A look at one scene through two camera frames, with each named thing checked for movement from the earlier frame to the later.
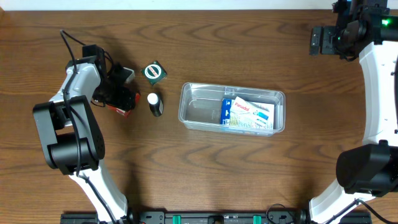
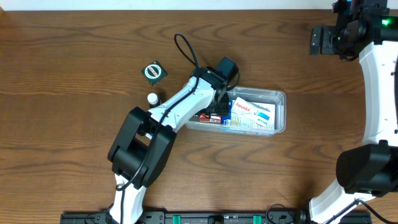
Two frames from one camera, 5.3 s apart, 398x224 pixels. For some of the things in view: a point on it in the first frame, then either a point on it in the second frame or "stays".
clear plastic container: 232,109 stays
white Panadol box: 250,115 stays
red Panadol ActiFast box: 126,112 → 204,117
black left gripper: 125,101 → 219,106
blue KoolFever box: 226,111 stays
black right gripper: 321,40 stays
